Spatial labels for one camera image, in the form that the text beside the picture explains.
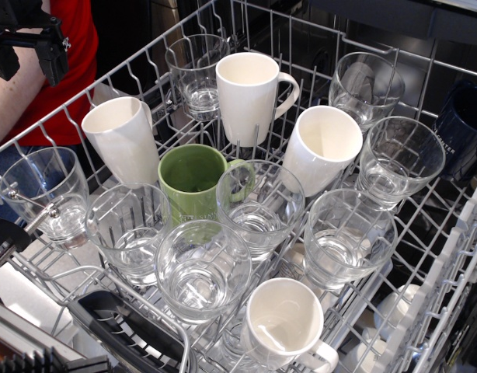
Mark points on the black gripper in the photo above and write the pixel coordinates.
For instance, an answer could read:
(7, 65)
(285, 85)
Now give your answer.
(24, 24)

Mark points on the person in red shirt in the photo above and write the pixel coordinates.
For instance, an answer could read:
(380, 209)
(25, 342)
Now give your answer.
(27, 97)

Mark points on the tall white mug left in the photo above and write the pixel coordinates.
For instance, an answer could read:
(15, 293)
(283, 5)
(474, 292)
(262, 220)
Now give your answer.
(120, 131)

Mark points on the clear glass far left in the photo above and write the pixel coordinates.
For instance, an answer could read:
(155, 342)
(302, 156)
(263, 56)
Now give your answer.
(53, 175)

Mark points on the clear glass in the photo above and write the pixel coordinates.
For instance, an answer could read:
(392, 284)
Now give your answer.
(127, 223)
(399, 158)
(203, 269)
(261, 201)
(348, 236)
(192, 62)
(53, 175)
(367, 87)

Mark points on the clear glass back centre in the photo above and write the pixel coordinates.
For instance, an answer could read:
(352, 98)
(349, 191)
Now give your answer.
(192, 62)

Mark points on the metal clamp screw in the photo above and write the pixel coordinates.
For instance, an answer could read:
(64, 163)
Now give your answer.
(42, 213)

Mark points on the green ceramic mug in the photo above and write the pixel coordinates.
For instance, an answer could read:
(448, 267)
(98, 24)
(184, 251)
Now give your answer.
(189, 175)

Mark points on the clear glass front left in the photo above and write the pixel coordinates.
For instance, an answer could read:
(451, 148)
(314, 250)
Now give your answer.
(127, 223)

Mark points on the clear glass middle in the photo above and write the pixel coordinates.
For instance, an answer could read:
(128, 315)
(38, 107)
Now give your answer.
(261, 201)

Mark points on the clear glass front centre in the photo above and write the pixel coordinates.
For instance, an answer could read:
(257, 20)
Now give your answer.
(203, 269)

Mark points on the white mug right centre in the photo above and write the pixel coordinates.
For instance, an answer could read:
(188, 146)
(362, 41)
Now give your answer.
(325, 140)

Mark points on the clear glass back right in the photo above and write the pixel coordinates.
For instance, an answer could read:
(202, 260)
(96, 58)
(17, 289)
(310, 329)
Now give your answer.
(367, 87)

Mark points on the clear glass front right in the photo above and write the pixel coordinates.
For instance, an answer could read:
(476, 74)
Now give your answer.
(348, 236)

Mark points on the white mug front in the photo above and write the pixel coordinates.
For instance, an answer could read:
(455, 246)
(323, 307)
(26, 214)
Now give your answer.
(283, 323)

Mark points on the dark blue printed mug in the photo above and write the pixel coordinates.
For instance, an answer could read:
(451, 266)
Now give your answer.
(456, 128)

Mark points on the white dishes lower rack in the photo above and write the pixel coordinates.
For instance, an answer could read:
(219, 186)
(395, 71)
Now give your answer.
(376, 332)

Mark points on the tall white mug with handle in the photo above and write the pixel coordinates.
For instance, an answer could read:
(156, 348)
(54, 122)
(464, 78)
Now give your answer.
(252, 92)

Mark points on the grey wire dishwasher rack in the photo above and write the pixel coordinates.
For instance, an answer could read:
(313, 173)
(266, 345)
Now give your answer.
(432, 45)

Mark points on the black rack handle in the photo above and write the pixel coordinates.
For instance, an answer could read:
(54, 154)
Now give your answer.
(136, 342)

